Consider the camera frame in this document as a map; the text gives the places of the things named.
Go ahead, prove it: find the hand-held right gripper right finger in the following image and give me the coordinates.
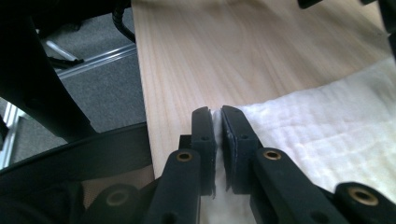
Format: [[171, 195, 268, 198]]
[[220, 105, 264, 196]]

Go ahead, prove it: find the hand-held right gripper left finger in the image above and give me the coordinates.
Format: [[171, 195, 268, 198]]
[[178, 105, 218, 198]]

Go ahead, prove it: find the cream towel with label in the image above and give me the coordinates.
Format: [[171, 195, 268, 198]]
[[199, 56, 396, 224]]

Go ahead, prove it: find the black curved band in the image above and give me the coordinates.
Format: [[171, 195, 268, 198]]
[[0, 121, 154, 189]]

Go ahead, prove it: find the grey metal tube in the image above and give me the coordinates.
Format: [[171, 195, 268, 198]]
[[45, 39, 78, 63]]

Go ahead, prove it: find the large dark slanted shape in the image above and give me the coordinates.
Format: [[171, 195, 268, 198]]
[[0, 0, 134, 145]]

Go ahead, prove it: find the metal floor rail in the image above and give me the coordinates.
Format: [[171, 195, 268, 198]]
[[55, 42, 138, 79]]

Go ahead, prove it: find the black corrugated cable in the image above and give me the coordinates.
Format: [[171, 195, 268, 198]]
[[111, 5, 137, 45]]

